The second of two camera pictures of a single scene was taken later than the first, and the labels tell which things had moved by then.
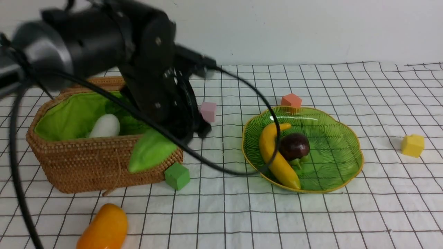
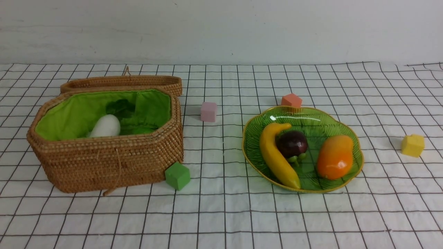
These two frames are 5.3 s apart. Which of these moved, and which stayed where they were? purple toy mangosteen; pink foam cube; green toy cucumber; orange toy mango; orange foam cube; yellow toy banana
Moved: orange toy mango; green toy cucumber
Stayed: purple toy mangosteen; yellow toy banana; orange foam cube; pink foam cube
